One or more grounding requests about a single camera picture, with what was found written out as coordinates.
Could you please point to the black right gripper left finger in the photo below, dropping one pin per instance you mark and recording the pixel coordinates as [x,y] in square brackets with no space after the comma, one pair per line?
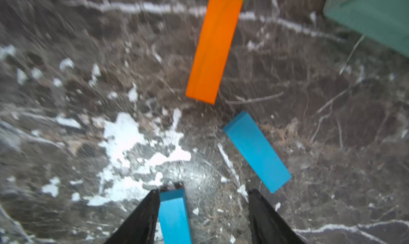
[140,226]

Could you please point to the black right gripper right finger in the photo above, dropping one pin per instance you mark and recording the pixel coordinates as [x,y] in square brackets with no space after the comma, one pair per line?
[266,225]

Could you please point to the teal building block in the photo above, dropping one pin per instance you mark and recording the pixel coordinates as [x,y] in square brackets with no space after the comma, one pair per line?
[174,218]
[257,151]

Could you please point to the orange building block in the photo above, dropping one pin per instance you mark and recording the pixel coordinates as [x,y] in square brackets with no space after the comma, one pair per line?
[212,52]

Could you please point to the mint green file organizer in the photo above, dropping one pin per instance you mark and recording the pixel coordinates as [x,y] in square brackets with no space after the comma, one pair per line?
[386,21]

